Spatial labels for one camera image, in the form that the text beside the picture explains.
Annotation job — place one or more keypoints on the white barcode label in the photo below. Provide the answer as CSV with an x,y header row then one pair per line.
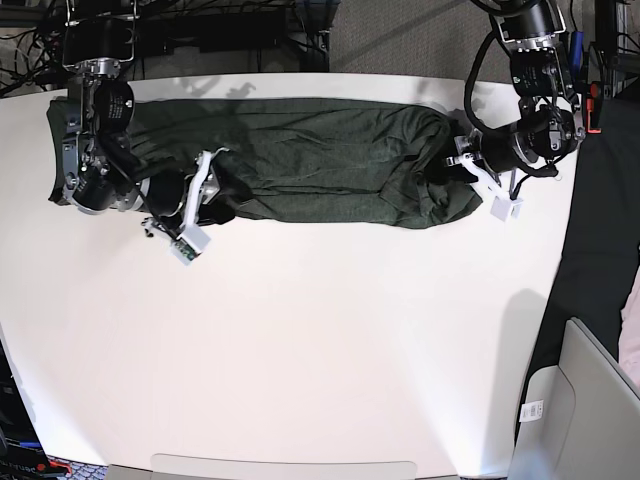
x,y
531,411

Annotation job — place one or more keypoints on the blue-handled tool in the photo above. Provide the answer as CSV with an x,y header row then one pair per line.
x,y
575,53

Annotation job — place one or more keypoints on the white camera mount, image-right gripper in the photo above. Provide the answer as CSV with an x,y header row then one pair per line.
x,y
502,206

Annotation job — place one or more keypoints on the black gripper, image-left arm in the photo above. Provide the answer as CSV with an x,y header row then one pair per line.
x,y
166,192

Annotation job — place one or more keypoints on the red clamp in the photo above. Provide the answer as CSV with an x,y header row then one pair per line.
x,y
593,107

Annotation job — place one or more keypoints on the black robot arm, image-right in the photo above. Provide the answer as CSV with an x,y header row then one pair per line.
x,y
532,35

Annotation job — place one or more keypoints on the black box with blue label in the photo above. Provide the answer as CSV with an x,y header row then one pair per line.
x,y
21,454

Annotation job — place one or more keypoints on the white camera mount, image-left gripper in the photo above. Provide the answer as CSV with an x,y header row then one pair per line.
x,y
192,240

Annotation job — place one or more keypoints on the black aluminium frame post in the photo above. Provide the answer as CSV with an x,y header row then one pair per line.
x,y
316,20

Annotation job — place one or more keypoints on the green long-sleeve T-shirt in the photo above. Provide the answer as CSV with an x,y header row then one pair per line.
x,y
312,160

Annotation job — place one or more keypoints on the grey plastic bin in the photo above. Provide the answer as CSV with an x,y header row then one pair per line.
x,y
590,425

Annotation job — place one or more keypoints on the pink cloth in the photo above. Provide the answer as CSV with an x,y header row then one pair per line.
x,y
629,341

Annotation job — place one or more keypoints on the black gripper, image-right arm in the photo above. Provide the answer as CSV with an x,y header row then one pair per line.
x,y
494,154

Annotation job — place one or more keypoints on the orange-handled tool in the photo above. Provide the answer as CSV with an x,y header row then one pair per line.
x,y
54,468

